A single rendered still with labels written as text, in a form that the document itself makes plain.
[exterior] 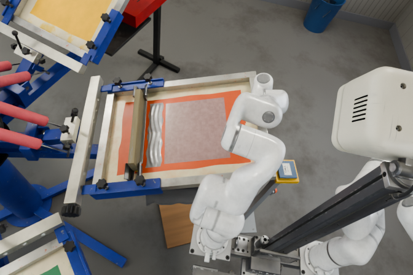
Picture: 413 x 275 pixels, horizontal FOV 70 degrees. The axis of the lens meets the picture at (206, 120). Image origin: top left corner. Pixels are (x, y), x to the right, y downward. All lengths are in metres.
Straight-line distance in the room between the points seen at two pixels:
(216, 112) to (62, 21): 1.01
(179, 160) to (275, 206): 1.45
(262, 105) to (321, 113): 2.54
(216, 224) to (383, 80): 0.62
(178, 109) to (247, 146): 0.77
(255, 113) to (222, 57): 2.64
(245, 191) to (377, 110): 0.41
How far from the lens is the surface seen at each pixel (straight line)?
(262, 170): 0.78
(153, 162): 1.37
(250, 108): 0.84
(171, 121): 1.46
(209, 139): 1.37
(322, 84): 3.66
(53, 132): 1.56
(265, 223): 2.57
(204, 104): 1.48
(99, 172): 1.40
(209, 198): 0.86
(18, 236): 1.43
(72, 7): 1.90
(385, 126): 0.56
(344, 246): 1.11
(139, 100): 1.45
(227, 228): 0.95
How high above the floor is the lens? 2.34
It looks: 55 degrees down
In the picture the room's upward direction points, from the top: 16 degrees clockwise
